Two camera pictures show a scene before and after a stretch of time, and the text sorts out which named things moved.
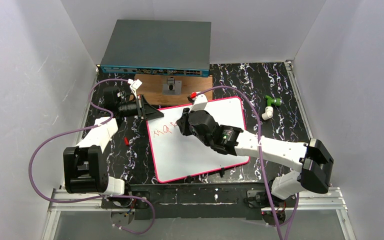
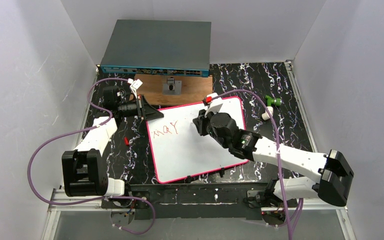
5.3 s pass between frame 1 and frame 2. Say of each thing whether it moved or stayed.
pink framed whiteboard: stayed
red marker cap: stayed
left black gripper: stayed
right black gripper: moved
